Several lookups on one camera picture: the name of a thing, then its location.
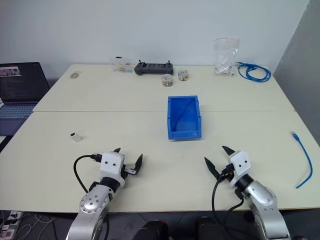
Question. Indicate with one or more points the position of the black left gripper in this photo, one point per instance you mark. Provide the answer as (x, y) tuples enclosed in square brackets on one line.
[(128, 171)]

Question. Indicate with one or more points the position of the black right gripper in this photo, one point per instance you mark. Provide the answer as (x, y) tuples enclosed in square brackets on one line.
[(228, 172)]

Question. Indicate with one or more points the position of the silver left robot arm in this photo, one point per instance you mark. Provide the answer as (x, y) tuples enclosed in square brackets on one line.
[(92, 202)]

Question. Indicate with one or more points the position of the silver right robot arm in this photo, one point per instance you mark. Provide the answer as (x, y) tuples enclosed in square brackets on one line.
[(262, 200)]

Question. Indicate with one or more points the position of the small white connector piece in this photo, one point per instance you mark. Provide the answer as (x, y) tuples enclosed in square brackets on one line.
[(76, 137)]

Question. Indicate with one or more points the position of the blue plastic storage bin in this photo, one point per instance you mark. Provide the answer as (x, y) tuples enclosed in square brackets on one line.
[(183, 130)]

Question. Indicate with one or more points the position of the dark rounded shape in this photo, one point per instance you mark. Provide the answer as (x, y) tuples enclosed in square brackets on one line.
[(208, 230), (152, 231)]

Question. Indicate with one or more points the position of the small clear jar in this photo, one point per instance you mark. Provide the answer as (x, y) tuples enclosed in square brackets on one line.
[(167, 80), (183, 75)]

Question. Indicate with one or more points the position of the clear plastic box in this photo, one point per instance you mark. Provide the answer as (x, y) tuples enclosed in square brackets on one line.
[(122, 65)]

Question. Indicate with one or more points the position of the black handheld remote controller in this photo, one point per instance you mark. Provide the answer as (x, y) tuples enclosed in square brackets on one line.
[(153, 68)]

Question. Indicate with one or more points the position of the small grey round object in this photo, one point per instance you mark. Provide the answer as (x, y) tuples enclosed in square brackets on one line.
[(74, 75)]

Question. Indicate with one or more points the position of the clear bag of white connectors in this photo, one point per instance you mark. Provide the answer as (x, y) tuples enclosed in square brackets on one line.
[(225, 60)]

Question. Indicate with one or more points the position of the grey partition panel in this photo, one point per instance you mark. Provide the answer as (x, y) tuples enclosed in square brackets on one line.
[(302, 62)]

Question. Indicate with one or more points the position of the dark open laptop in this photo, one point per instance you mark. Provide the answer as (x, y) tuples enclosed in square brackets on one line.
[(20, 85)]

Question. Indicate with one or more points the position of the white power strip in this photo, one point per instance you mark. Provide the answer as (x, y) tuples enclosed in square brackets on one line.
[(11, 222)]

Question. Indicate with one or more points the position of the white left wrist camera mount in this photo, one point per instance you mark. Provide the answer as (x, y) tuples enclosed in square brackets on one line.
[(111, 163)]

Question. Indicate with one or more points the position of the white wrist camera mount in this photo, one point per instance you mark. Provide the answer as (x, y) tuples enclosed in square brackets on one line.
[(111, 163), (240, 163)]

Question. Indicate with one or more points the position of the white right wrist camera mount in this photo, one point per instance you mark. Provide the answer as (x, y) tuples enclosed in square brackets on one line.
[(240, 163)]

